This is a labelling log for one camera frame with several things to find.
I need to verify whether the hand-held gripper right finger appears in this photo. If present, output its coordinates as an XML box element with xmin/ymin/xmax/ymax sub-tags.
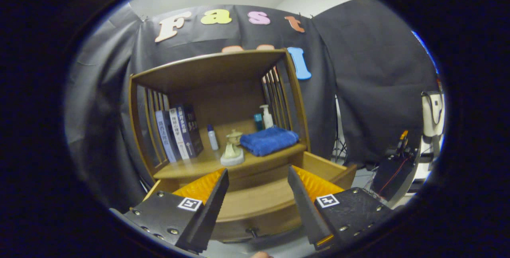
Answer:
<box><xmin>288</xmin><ymin>165</ymin><xmax>396</xmax><ymax>251</ymax></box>

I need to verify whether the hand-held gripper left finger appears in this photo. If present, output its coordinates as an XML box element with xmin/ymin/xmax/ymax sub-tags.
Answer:
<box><xmin>112</xmin><ymin>168</ymin><xmax>230</xmax><ymax>253</ymax></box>

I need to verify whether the wooden drawer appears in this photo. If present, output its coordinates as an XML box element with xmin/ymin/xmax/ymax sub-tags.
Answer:
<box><xmin>143</xmin><ymin>151</ymin><xmax>357</xmax><ymax>243</ymax></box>

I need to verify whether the pale green scrub brush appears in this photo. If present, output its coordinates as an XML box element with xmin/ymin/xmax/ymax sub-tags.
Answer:
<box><xmin>220</xmin><ymin>138</ymin><xmax>245</xmax><ymax>166</ymax></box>

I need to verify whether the wooden countertop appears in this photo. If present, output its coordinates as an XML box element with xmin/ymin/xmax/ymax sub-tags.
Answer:
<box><xmin>153</xmin><ymin>142</ymin><xmax>308</xmax><ymax>179</ymax></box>

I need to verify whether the wooden cabinet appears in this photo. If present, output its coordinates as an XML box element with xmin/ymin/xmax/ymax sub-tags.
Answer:
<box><xmin>128</xmin><ymin>49</ymin><xmax>312</xmax><ymax>195</ymax></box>

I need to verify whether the white bottle with blue cap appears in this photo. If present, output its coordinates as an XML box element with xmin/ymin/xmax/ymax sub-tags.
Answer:
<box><xmin>207</xmin><ymin>124</ymin><xmax>219</xmax><ymax>151</ymax></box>

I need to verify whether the black light stand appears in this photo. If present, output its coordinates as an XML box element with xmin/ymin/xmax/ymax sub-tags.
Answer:
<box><xmin>332</xmin><ymin>95</ymin><xmax>348</xmax><ymax>163</ymax></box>

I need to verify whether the folded blue towel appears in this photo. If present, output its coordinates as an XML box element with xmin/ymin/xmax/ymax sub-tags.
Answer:
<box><xmin>239</xmin><ymin>126</ymin><xmax>299</xmax><ymax>157</ymax></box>

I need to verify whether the white spine book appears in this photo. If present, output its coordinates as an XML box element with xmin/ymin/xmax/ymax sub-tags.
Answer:
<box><xmin>169</xmin><ymin>108</ymin><xmax>190</xmax><ymax>160</ymax></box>

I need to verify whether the beige ceramic lidded cup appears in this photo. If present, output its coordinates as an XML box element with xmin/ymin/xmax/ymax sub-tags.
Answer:
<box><xmin>226</xmin><ymin>129</ymin><xmax>243</xmax><ymax>146</ymax></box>

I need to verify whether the dark navy book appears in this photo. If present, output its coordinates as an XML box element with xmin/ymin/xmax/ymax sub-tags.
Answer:
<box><xmin>176</xmin><ymin>104</ymin><xmax>204</xmax><ymax>158</ymax></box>

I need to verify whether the light blue book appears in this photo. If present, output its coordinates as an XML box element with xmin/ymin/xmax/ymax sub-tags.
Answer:
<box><xmin>155</xmin><ymin>110</ymin><xmax>177</xmax><ymax>163</ymax></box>

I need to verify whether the black equipment case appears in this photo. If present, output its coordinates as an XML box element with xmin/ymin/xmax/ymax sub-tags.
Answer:
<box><xmin>372</xmin><ymin>155</ymin><xmax>420</xmax><ymax>207</ymax></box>

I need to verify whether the white pump bottle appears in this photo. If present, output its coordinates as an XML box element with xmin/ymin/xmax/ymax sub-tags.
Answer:
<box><xmin>260</xmin><ymin>104</ymin><xmax>274</xmax><ymax>129</ymax></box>

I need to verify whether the white box with black cable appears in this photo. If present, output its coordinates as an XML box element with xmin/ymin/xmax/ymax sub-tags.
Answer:
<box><xmin>421</xmin><ymin>91</ymin><xmax>444</xmax><ymax>138</ymax></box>

